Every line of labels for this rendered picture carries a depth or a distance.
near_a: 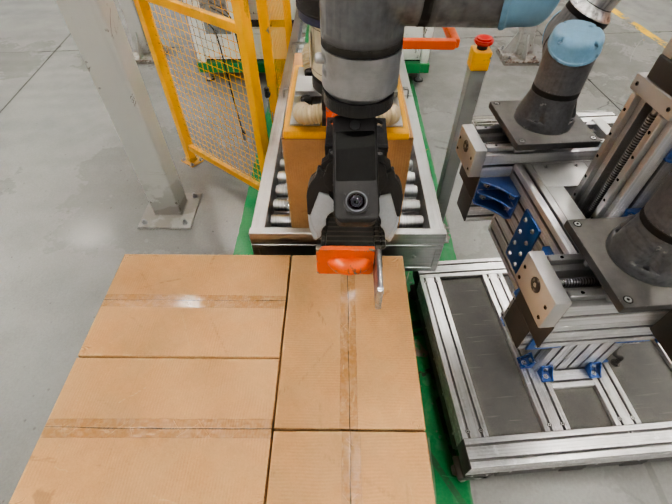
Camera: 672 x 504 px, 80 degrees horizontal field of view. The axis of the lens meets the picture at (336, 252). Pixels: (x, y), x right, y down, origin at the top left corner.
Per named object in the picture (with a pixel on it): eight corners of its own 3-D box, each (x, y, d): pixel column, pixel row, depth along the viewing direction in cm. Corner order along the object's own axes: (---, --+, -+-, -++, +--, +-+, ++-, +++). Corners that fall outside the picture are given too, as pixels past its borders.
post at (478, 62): (426, 229, 228) (470, 44, 153) (438, 229, 228) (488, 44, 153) (428, 237, 224) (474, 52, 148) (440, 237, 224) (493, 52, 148)
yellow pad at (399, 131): (361, 72, 115) (362, 54, 111) (396, 72, 115) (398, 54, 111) (365, 140, 92) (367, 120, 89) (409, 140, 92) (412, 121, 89)
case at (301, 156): (301, 139, 190) (294, 52, 160) (385, 139, 190) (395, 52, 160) (292, 230, 151) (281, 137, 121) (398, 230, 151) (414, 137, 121)
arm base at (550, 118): (557, 104, 116) (572, 70, 109) (582, 133, 106) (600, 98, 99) (506, 106, 115) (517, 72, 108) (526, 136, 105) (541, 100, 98)
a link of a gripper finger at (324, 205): (319, 215, 58) (345, 168, 52) (317, 245, 54) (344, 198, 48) (299, 208, 57) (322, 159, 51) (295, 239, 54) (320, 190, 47)
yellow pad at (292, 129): (294, 71, 115) (293, 53, 111) (329, 71, 115) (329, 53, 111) (283, 139, 93) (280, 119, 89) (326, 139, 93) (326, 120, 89)
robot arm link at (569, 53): (531, 91, 101) (553, 34, 91) (533, 68, 109) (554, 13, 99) (583, 100, 98) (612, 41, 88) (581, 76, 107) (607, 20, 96)
